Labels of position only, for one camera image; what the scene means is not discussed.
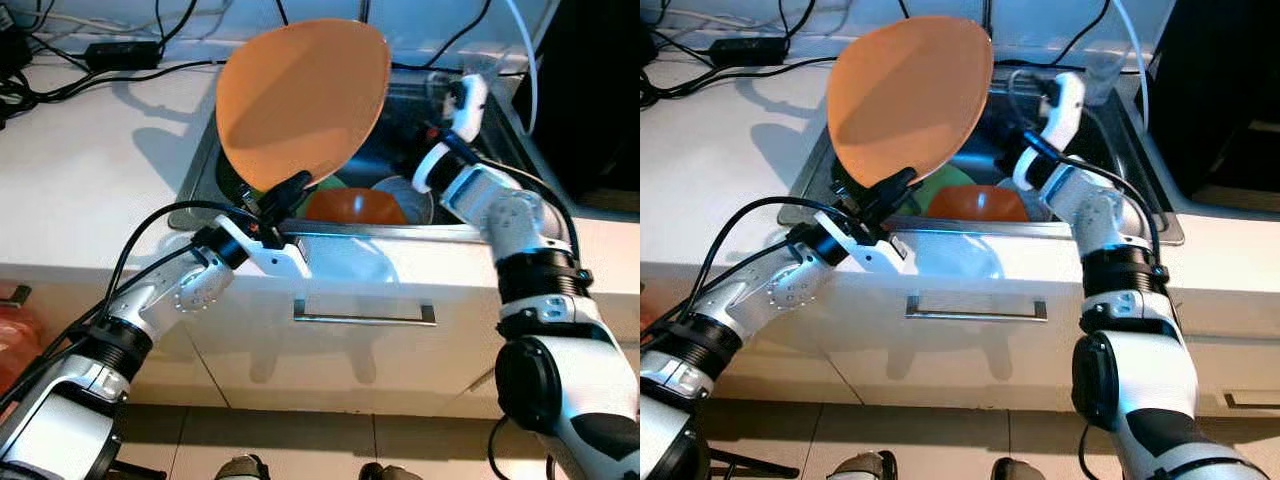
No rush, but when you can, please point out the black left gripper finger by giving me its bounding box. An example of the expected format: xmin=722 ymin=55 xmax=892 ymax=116
xmin=256 ymin=170 xmax=313 ymax=229
xmin=866 ymin=166 xmax=922 ymax=223

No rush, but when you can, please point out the orange bowl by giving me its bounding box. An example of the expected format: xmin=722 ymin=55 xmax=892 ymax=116
xmin=925 ymin=185 xmax=1031 ymax=224
xmin=303 ymin=187 xmax=407 ymax=227

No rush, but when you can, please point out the orange plate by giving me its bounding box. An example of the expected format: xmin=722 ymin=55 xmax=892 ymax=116
xmin=215 ymin=18 xmax=393 ymax=194
xmin=828 ymin=15 xmax=994 ymax=189

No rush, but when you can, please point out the white kitchen cabinet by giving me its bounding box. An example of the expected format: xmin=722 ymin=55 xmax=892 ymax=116
xmin=640 ymin=258 xmax=1280 ymax=413
xmin=0 ymin=262 xmax=641 ymax=416

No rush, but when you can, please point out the stainless steel sink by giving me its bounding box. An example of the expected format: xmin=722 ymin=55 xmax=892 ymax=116
xmin=778 ymin=70 xmax=1187 ymax=247
xmin=167 ymin=70 xmax=563 ymax=244

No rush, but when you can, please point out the green plate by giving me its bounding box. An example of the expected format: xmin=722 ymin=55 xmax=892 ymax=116
xmin=238 ymin=172 xmax=351 ymax=216
xmin=905 ymin=163 xmax=979 ymax=213

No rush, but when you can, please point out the white bowl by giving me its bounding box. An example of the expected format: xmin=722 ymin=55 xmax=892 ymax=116
xmin=370 ymin=175 xmax=437 ymax=227
xmin=995 ymin=175 xmax=1053 ymax=216

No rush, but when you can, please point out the clear glass cup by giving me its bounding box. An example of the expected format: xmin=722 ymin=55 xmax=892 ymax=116
xmin=466 ymin=50 xmax=507 ymax=101
xmin=1085 ymin=50 xmax=1130 ymax=107

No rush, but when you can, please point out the large black appliance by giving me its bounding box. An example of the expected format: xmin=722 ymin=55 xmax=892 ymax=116
xmin=520 ymin=0 xmax=641 ymax=201
xmin=1150 ymin=0 xmax=1280 ymax=201

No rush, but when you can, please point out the slim black power adapter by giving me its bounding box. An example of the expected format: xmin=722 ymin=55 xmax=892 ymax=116
xmin=85 ymin=40 xmax=162 ymax=72
xmin=708 ymin=37 xmax=787 ymax=67

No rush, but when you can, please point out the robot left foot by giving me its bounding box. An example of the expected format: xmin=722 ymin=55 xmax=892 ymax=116
xmin=830 ymin=452 xmax=893 ymax=480
xmin=215 ymin=455 xmax=271 ymax=480

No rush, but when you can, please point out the red plastic bag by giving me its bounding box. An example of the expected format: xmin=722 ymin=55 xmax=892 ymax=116
xmin=0 ymin=300 xmax=48 ymax=396

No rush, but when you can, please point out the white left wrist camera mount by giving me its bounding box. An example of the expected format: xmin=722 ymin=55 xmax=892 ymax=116
xmin=213 ymin=213 xmax=312 ymax=280
xmin=813 ymin=208 xmax=912 ymax=276

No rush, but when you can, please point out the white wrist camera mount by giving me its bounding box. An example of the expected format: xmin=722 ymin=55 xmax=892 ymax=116
xmin=1040 ymin=72 xmax=1087 ymax=153
xmin=213 ymin=213 xmax=312 ymax=280
xmin=813 ymin=208 xmax=912 ymax=276
xmin=444 ymin=74 xmax=489 ymax=144

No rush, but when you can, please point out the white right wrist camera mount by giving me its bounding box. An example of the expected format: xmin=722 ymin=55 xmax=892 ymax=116
xmin=1040 ymin=72 xmax=1087 ymax=153
xmin=444 ymin=74 xmax=489 ymax=144

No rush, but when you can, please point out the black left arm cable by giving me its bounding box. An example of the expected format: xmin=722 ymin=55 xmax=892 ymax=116
xmin=640 ymin=195 xmax=871 ymax=351
xmin=0 ymin=200 xmax=261 ymax=401

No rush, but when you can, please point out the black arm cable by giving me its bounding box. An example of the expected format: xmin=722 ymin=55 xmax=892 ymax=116
xmin=428 ymin=70 xmax=583 ymax=263
xmin=0 ymin=200 xmax=261 ymax=401
xmin=1008 ymin=68 xmax=1166 ymax=263
xmin=640 ymin=195 xmax=871 ymax=351

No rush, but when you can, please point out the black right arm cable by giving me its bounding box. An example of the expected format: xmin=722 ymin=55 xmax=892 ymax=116
xmin=428 ymin=70 xmax=583 ymax=263
xmin=1008 ymin=68 xmax=1166 ymax=263

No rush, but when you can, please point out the white hose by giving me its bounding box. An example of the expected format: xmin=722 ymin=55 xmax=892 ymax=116
xmin=505 ymin=0 xmax=542 ymax=136
xmin=1113 ymin=0 xmax=1152 ymax=131

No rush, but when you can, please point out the long silver drawer handle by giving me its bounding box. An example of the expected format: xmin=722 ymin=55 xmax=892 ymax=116
xmin=905 ymin=295 xmax=1049 ymax=324
xmin=293 ymin=300 xmax=438 ymax=329

